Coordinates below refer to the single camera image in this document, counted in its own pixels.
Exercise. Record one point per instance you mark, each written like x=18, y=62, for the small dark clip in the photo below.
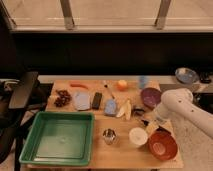
x=138, y=111

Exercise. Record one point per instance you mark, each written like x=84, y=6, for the blue scrub brush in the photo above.
x=110, y=105

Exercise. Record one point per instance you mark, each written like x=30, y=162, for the orange carrot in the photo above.
x=79, y=85

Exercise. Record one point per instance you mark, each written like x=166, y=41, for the small metal cup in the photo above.
x=109, y=136

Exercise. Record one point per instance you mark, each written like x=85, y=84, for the black rectangular block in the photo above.
x=96, y=100

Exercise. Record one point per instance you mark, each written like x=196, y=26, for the wooden table board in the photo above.
x=122, y=154

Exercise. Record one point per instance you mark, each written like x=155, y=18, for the grey plate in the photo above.
x=186, y=75

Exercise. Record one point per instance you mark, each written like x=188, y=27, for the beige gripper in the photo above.
x=151, y=127

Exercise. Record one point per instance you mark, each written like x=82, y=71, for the black brush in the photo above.
x=145, y=123

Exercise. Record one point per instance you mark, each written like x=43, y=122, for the black office chair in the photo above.
x=25, y=96

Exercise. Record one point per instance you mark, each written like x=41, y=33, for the dark red grapes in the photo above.
x=63, y=98

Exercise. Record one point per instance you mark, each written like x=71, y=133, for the white paper cup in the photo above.
x=138, y=136

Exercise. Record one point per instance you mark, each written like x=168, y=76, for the red bowl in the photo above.
x=162, y=145

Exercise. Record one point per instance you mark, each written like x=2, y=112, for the peeled banana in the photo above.
x=125, y=110

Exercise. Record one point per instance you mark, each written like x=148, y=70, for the orange fruit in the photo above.
x=122, y=85

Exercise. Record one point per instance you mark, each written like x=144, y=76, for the green plastic tray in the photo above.
x=59, y=139

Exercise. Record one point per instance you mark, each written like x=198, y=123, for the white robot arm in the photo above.
x=180, y=101

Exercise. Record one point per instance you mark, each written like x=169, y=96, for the purple bowl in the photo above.
x=150, y=97

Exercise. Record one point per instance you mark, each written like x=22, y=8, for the blue plastic cup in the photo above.
x=143, y=80

